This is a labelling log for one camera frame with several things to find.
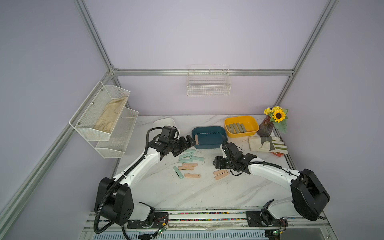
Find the mint knife far left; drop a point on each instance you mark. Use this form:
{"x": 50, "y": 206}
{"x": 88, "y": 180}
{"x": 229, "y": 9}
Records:
{"x": 178, "y": 172}

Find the purple glass vase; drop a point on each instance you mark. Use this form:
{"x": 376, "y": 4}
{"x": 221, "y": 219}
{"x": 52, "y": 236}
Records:
{"x": 266, "y": 127}

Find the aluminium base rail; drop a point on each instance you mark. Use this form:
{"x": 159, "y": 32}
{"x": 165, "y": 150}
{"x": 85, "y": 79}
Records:
{"x": 229, "y": 219}

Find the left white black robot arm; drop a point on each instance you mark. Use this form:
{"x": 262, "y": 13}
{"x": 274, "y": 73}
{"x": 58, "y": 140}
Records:
{"x": 115, "y": 203}

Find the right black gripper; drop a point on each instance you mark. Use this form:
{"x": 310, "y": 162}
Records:
{"x": 223, "y": 162}

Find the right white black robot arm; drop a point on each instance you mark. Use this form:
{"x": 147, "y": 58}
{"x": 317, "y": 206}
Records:
{"x": 308, "y": 197}

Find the mint knife lower middle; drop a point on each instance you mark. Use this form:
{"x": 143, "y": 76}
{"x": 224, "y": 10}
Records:
{"x": 185, "y": 160}

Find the aluminium frame struts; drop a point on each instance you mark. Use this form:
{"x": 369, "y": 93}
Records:
{"x": 21, "y": 198}

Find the white wire wall basket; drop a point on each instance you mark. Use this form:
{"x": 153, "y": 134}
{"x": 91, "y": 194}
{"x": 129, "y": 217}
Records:
{"x": 208, "y": 80}

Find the white storage box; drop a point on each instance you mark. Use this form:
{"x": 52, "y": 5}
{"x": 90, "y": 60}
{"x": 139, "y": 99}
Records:
{"x": 164, "y": 122}

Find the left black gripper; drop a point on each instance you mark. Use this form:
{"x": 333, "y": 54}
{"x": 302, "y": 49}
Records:
{"x": 184, "y": 145}

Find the beige cloth in shelf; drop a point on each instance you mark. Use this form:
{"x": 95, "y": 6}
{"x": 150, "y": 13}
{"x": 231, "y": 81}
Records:
{"x": 110, "y": 115}

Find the yellow storage box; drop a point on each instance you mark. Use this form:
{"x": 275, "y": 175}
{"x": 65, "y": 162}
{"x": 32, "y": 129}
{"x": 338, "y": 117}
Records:
{"x": 249, "y": 122}

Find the white mesh two-tier shelf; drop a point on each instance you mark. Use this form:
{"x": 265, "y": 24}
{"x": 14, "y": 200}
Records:
{"x": 112, "y": 145}

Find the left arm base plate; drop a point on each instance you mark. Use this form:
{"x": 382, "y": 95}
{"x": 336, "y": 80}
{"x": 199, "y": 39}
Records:
{"x": 158, "y": 219}

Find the mint knife short middle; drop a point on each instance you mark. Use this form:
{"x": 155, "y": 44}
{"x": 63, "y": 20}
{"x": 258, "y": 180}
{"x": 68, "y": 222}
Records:
{"x": 195, "y": 158}

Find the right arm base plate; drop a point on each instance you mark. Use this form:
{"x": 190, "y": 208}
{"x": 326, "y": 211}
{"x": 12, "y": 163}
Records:
{"x": 258, "y": 219}

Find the mint knife upper middle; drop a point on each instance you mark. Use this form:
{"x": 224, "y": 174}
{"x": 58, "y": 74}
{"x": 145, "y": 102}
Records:
{"x": 186, "y": 156}

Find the white green work glove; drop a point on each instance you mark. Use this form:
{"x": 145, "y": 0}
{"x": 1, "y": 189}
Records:
{"x": 267, "y": 144}

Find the yellow sunflower bouquet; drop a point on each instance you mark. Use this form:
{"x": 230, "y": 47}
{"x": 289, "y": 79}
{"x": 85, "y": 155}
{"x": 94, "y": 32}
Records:
{"x": 277, "y": 116}

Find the dark teal storage box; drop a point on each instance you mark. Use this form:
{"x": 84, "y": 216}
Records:
{"x": 210, "y": 137}

